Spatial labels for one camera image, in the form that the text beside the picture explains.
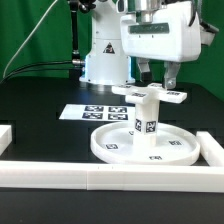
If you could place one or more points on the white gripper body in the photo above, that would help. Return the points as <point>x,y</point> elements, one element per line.
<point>169,37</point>

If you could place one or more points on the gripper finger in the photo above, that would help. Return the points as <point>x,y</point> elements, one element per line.
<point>171,72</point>
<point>144,69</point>

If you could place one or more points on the white cross-shaped table base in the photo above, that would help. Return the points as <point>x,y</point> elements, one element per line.
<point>150,93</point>

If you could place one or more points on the white round table top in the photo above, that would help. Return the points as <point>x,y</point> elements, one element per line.
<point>114,143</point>

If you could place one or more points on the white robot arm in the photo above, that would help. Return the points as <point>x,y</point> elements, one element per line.
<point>107,63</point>

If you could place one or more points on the white marker sheet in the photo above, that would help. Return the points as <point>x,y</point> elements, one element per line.
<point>97,113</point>

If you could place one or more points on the white right fence bar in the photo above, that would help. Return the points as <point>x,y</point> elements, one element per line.
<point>211,150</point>

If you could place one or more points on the white fence bar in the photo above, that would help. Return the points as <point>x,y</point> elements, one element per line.
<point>5,137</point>
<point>211,150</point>
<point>85,176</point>

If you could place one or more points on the white left fence bar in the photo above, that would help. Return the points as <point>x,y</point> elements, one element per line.
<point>5,137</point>

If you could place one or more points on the white front fence bar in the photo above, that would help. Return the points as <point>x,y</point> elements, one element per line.
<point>85,176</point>

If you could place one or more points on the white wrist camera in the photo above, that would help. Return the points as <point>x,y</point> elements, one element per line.
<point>207,33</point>

